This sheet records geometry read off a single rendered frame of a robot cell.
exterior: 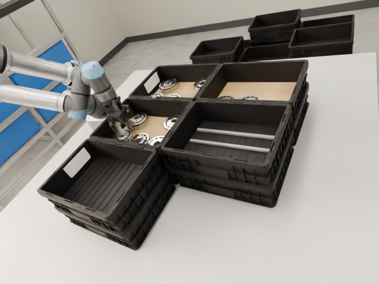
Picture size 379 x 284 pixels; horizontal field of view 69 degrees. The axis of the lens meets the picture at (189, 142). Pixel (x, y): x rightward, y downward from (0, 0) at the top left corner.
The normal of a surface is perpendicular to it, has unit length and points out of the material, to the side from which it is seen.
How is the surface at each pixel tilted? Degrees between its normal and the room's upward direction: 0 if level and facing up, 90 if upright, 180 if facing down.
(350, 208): 0
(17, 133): 90
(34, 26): 90
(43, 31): 90
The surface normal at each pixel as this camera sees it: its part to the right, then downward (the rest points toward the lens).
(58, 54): 0.87, 0.07
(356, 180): -0.29, -0.72
